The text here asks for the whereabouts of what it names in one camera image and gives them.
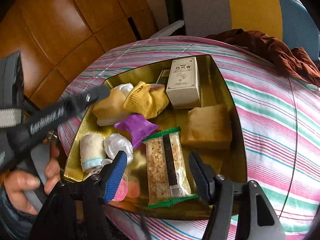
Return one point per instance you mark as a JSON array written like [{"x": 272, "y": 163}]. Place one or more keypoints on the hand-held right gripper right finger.
[{"x": 200, "y": 177}]

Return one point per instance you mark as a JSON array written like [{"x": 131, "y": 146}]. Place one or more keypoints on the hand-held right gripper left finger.
[{"x": 116, "y": 177}]

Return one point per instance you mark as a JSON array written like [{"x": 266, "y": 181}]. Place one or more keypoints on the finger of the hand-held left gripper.
[{"x": 85, "y": 100}]

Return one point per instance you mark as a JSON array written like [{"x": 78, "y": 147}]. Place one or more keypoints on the pink plastic cup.
[{"x": 123, "y": 190}]

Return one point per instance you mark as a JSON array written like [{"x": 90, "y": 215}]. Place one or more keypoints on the clear plastic piece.
[{"x": 98, "y": 168}]

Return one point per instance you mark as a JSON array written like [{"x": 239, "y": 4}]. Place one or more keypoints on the yellow white scouring sponge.
[{"x": 110, "y": 111}]

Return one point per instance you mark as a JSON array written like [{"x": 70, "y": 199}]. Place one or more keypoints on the clear plastic item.
[{"x": 117, "y": 143}]

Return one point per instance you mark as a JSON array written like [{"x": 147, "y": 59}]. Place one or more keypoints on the green edged snack bar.
[{"x": 167, "y": 165}]

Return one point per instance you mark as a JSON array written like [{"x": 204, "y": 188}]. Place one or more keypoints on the white sock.
[{"x": 91, "y": 150}]

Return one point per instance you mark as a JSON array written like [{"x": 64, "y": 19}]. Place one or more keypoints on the white plastic bag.
[{"x": 125, "y": 88}]

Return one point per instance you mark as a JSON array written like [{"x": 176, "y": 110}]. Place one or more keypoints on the large yellow sponge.
[{"x": 207, "y": 130}]

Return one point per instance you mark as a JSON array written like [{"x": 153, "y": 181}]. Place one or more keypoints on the purple snack packet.
[{"x": 136, "y": 128}]

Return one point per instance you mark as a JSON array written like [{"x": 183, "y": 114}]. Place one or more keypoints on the yellow knitted toy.
[{"x": 147, "y": 101}]

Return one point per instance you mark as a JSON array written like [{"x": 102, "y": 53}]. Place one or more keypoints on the small green box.
[{"x": 163, "y": 77}]

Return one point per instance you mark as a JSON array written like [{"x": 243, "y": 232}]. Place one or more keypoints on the gold metal tin box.
[{"x": 220, "y": 92}]

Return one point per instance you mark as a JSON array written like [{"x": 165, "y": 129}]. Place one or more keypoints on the white printed carton box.
[{"x": 183, "y": 85}]

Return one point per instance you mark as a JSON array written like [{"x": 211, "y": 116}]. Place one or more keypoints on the person's left forearm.
[{"x": 12, "y": 220}]

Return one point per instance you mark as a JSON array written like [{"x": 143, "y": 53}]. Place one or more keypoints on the person's left hand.
[{"x": 25, "y": 180}]

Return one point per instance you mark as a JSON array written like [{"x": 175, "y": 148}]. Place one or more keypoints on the wooden cabinet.
[{"x": 75, "y": 17}]

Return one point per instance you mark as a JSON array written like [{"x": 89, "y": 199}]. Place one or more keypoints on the striped pink green tablecloth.
[{"x": 275, "y": 130}]

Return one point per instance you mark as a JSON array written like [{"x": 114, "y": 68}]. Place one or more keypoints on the brown crumpled cloth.
[{"x": 262, "y": 45}]

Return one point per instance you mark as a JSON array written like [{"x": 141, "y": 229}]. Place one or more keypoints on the grey yellow blue chair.
[{"x": 205, "y": 7}]

